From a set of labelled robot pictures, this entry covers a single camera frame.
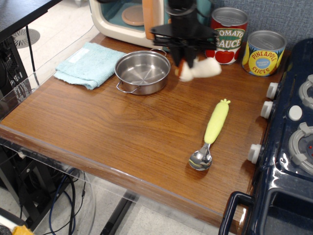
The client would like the white stove knob upper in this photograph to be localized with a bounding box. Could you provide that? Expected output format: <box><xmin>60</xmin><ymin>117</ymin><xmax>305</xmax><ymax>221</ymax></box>
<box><xmin>266</xmin><ymin>82</ymin><xmax>279</xmax><ymax>100</ymax></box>

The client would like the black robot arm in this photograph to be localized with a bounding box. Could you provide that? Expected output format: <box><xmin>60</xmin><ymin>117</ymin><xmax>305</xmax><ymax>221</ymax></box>
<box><xmin>150</xmin><ymin>0</ymin><xmax>218</xmax><ymax>68</ymax></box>

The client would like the teal cream toy microwave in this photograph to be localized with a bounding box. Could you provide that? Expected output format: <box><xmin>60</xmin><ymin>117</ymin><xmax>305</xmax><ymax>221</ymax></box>
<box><xmin>89</xmin><ymin>0</ymin><xmax>213</xmax><ymax>50</ymax></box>

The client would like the plush brown white mushroom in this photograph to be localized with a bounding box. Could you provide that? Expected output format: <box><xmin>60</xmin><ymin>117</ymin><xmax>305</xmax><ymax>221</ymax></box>
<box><xmin>175</xmin><ymin>57</ymin><xmax>222</xmax><ymax>82</ymax></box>

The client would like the white stove knob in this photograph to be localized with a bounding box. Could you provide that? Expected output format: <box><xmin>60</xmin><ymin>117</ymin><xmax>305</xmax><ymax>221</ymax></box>
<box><xmin>247</xmin><ymin>144</ymin><xmax>262</xmax><ymax>164</ymax></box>
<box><xmin>266</xmin><ymin>82</ymin><xmax>279</xmax><ymax>100</ymax></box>
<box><xmin>260</xmin><ymin>101</ymin><xmax>273</xmax><ymax>119</ymax></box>

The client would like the tomato sauce can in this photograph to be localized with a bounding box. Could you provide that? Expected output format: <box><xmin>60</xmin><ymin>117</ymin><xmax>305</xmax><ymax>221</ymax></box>
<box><xmin>205</xmin><ymin>7</ymin><xmax>248</xmax><ymax>65</ymax></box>

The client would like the blue cable under table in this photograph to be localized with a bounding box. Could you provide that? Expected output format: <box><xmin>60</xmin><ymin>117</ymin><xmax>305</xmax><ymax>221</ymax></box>
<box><xmin>48</xmin><ymin>168</ymin><xmax>77</xmax><ymax>235</ymax></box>

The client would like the white stove knob lower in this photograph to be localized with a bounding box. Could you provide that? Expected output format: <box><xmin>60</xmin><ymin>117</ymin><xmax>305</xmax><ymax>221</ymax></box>
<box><xmin>247</xmin><ymin>144</ymin><xmax>262</xmax><ymax>164</ymax></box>

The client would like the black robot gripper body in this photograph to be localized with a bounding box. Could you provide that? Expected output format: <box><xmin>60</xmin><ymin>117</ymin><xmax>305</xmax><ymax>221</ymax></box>
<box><xmin>150</xmin><ymin>4</ymin><xmax>217</xmax><ymax>50</ymax></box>

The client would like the white stove knob middle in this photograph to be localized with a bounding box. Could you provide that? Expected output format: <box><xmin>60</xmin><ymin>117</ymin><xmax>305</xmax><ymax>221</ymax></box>
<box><xmin>260</xmin><ymin>101</ymin><xmax>273</xmax><ymax>119</ymax></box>

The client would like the stainless steel pan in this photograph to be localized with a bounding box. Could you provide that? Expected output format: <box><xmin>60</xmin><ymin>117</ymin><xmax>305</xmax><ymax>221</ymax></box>
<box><xmin>114</xmin><ymin>49</ymin><xmax>171</xmax><ymax>95</ymax></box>

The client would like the black cable under table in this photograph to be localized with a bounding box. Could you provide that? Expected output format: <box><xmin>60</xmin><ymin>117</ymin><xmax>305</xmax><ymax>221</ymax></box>
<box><xmin>41</xmin><ymin>171</ymin><xmax>87</xmax><ymax>235</ymax></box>

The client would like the pineapple slices can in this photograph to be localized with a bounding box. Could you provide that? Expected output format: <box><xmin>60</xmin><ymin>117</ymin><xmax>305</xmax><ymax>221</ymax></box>
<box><xmin>242</xmin><ymin>30</ymin><xmax>287</xmax><ymax>77</ymax></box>

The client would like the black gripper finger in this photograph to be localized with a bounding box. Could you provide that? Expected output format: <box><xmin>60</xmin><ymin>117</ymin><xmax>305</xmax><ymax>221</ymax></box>
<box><xmin>169</xmin><ymin>46</ymin><xmax>183</xmax><ymax>67</ymax></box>
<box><xmin>185</xmin><ymin>47</ymin><xmax>198</xmax><ymax>68</ymax></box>

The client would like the light blue folded rag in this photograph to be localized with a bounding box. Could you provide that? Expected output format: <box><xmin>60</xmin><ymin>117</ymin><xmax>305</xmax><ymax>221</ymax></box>
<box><xmin>54</xmin><ymin>43</ymin><xmax>126</xmax><ymax>90</ymax></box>

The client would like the black desk at left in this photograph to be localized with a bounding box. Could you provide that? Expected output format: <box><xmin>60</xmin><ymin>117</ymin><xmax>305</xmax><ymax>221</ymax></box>
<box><xmin>0</xmin><ymin>0</ymin><xmax>61</xmax><ymax>42</ymax></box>

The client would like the spoon with yellow-green handle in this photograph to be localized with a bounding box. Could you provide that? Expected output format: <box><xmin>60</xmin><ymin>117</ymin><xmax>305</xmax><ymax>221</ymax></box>
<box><xmin>189</xmin><ymin>99</ymin><xmax>231</xmax><ymax>171</ymax></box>

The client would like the dark blue toy stove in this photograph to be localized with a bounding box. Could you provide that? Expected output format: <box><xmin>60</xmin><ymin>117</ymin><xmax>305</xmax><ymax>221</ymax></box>
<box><xmin>219</xmin><ymin>39</ymin><xmax>313</xmax><ymax>235</ymax></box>

